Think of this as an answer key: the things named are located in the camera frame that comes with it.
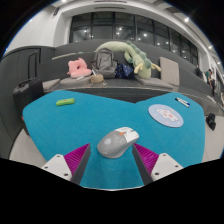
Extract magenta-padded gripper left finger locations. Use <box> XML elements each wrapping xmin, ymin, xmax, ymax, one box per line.
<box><xmin>41</xmin><ymin>143</ymin><xmax>92</xmax><ymax>186</ymax></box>

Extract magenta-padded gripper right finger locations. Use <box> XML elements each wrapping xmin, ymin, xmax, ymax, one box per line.
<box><xmin>132</xmin><ymin>143</ymin><xmax>184</xmax><ymax>186</ymax></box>

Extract grey and white computer mouse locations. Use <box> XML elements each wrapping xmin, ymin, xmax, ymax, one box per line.
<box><xmin>96</xmin><ymin>126</ymin><xmax>140</xmax><ymax>159</ymax></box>

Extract round light blue mouse pad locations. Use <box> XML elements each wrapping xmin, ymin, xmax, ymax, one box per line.
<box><xmin>147</xmin><ymin>103</ymin><xmax>185</xmax><ymax>128</ymax></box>

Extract green eraser block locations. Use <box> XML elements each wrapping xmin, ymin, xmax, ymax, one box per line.
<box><xmin>55</xmin><ymin>97</ymin><xmax>76</xmax><ymax>107</ymax></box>

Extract white marker with blue cap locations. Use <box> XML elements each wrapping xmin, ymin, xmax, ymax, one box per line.
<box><xmin>175</xmin><ymin>97</ymin><xmax>191</xmax><ymax>107</ymax></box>

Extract black bag on floor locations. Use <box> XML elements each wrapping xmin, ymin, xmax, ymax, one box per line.
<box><xmin>205</xmin><ymin>112</ymin><xmax>217</xmax><ymax>131</ymax></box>

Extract dark grey tiered bench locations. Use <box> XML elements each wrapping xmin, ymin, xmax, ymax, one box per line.
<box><xmin>36</xmin><ymin>39</ymin><xmax>224</xmax><ymax>116</ymax></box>

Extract flat grey square cushion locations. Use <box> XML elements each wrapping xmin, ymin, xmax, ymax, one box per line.
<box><xmin>134</xmin><ymin>75</ymin><xmax>174</xmax><ymax>90</ymax></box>

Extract round grey seat cushion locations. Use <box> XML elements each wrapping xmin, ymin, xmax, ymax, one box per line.
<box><xmin>59</xmin><ymin>75</ymin><xmax>92</xmax><ymax>86</ymax></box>

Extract flat light grey cushion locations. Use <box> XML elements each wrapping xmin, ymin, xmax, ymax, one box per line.
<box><xmin>42</xmin><ymin>78</ymin><xmax>61</xmax><ymax>91</ymax></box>

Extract tan round pouch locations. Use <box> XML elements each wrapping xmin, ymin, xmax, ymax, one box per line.
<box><xmin>90</xmin><ymin>73</ymin><xmax>105</xmax><ymax>84</ymax></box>

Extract pink plush cushion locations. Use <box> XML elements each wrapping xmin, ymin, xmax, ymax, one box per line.
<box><xmin>66</xmin><ymin>57</ymin><xmax>93</xmax><ymax>79</ymax></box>

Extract dark blue patterned bag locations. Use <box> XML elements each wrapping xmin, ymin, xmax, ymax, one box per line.
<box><xmin>114</xmin><ymin>63</ymin><xmax>136</xmax><ymax>80</ymax></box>

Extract upright beige square cushion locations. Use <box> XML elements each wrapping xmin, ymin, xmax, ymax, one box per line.
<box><xmin>158</xmin><ymin>56</ymin><xmax>181</xmax><ymax>87</ymax></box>

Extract grey backpack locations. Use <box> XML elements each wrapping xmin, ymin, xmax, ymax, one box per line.
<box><xmin>91</xmin><ymin>47</ymin><xmax>118</xmax><ymax>79</ymax></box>

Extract person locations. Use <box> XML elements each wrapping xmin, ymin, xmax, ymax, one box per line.
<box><xmin>204</xmin><ymin>68</ymin><xmax>218</xmax><ymax>91</ymax></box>

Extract green dragon plush toy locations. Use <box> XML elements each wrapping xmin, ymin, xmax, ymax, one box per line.
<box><xmin>94</xmin><ymin>40</ymin><xmax>162</xmax><ymax>80</ymax></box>

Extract ceiling spot lights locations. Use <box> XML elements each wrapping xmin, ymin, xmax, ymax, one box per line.
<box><xmin>59</xmin><ymin>0</ymin><xmax>223</xmax><ymax>66</ymax></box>

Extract black suitcase with handle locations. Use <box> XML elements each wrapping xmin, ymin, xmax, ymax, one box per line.
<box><xmin>12</xmin><ymin>50</ymin><xmax>45</xmax><ymax>118</ymax></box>

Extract dark glass window wall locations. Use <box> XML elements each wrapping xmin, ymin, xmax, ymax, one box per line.
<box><xmin>69</xmin><ymin>11</ymin><xmax>200</xmax><ymax>67</ymax></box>

